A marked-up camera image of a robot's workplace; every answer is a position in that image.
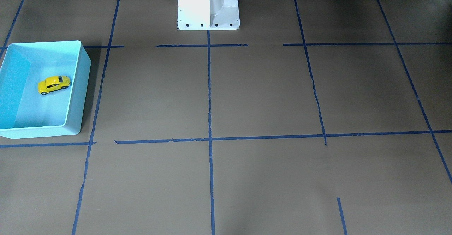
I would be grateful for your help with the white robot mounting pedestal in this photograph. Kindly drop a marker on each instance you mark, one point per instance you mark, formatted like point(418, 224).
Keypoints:
point(197, 15)

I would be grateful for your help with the yellow beetle toy car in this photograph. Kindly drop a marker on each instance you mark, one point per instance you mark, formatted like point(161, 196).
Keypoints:
point(53, 83)

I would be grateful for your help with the turquoise plastic bin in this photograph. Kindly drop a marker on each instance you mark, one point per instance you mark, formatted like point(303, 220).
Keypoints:
point(25, 111)

